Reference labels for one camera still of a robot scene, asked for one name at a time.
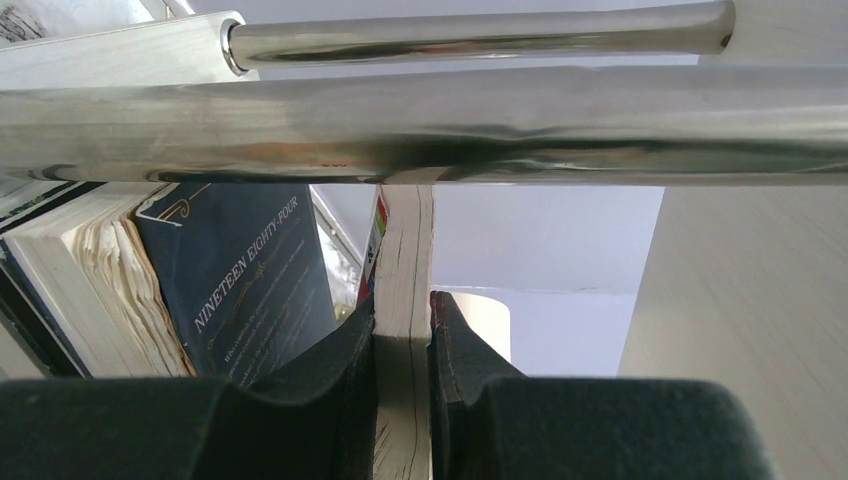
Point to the dark green forest book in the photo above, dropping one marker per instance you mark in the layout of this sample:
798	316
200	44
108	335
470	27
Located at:
22	309

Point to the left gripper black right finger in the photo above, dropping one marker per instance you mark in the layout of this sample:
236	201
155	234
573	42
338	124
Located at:
490	421

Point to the dark blue Nineteen Eighty-Four book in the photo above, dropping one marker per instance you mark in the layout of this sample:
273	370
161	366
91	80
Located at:
182	280

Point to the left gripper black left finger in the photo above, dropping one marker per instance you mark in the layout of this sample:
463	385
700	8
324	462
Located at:
314	418

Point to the white two-tier shelf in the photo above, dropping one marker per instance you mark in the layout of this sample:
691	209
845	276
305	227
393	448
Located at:
171	101

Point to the round wooden drawer box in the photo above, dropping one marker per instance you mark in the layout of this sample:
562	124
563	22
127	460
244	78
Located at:
489	318

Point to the red 13-storey treehouse book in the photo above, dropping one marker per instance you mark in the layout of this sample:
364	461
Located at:
396	277

